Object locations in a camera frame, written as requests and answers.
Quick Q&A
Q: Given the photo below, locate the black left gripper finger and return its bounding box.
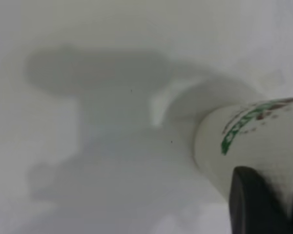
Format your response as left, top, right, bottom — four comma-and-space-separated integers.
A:
229, 166, 293, 234

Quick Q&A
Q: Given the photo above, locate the white paper coffee cup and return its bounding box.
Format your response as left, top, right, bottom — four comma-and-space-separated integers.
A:
192, 96, 293, 203

